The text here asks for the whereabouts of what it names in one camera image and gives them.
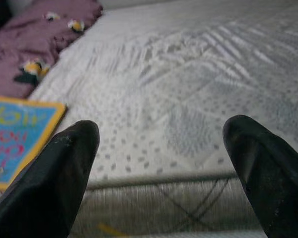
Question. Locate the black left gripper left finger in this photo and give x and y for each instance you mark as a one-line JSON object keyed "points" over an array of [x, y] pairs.
{"points": [[44, 188]]}

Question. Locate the blue children's book yellow border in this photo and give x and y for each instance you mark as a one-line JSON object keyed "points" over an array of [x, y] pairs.
{"points": [[15, 129]]}

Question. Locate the white quilted mattress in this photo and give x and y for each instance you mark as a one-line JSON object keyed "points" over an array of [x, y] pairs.
{"points": [[164, 86]]}

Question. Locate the purple blanket with penguin print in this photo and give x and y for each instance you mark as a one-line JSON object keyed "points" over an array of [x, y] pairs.
{"points": [[27, 42]]}

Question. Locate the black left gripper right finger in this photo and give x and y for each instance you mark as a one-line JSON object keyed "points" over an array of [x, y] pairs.
{"points": [[275, 183]]}

